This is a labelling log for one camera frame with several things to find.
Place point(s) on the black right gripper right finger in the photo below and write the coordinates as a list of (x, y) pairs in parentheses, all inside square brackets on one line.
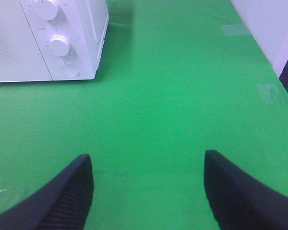
[(239, 201)]

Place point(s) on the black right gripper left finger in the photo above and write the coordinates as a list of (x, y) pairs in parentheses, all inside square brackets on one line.
[(62, 204)]

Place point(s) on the round microwave door button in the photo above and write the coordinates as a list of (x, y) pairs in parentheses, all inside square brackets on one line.
[(70, 69)]

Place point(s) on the white microwave door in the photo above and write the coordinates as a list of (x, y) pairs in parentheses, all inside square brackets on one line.
[(20, 56)]

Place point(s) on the white microwave knob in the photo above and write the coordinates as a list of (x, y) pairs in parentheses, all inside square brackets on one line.
[(59, 45), (47, 9)]

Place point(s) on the white microwave oven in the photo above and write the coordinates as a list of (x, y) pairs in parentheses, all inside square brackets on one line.
[(84, 23)]

